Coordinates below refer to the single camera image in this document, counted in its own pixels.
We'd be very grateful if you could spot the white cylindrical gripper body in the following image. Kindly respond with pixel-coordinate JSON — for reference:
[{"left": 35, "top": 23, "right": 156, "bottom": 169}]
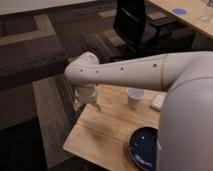
[{"left": 75, "top": 84, "right": 97, "bottom": 104}]

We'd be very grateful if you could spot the blue round lid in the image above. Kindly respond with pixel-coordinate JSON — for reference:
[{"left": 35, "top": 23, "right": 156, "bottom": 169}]
[{"left": 172, "top": 8, "right": 187, "bottom": 15}]

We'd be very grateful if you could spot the white paper cup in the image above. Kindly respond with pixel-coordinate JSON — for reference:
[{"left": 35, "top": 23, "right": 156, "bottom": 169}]
[{"left": 127, "top": 88, "right": 144, "bottom": 109}]

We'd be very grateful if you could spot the clear plastic cup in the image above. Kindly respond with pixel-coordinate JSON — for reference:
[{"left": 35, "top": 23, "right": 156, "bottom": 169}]
[{"left": 200, "top": 0, "right": 213, "bottom": 22}]

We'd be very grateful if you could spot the dark blue plate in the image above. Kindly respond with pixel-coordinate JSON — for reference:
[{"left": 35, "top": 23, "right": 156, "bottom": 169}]
[{"left": 129, "top": 127, "right": 157, "bottom": 171}]

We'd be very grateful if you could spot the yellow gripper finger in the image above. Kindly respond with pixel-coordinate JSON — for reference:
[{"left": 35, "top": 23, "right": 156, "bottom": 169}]
[
  {"left": 93, "top": 102, "right": 101, "bottom": 111},
  {"left": 74, "top": 100, "right": 82, "bottom": 111}
]

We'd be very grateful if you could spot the wooden background desk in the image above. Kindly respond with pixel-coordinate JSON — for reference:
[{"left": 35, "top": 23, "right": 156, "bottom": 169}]
[{"left": 148, "top": 0, "right": 213, "bottom": 39}]

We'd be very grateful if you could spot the black office chair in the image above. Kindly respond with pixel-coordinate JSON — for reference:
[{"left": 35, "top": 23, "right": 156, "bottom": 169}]
[{"left": 112, "top": 0, "right": 181, "bottom": 54}]

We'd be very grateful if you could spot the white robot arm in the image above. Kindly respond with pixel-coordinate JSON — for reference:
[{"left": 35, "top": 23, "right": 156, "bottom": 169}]
[{"left": 64, "top": 51, "right": 213, "bottom": 171}]

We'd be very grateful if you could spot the white eraser block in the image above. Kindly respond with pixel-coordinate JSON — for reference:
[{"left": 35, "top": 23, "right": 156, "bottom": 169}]
[{"left": 150, "top": 94, "right": 165, "bottom": 111}]

